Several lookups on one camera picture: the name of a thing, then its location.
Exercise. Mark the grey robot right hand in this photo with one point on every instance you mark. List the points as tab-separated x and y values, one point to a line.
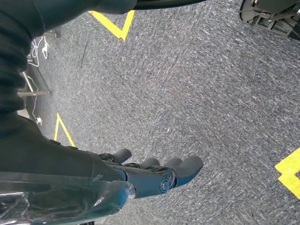
58	167

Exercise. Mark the black robot foot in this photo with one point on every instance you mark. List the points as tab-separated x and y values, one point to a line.
269	15

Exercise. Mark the grey metal frame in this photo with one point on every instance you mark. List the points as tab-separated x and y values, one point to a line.
35	92

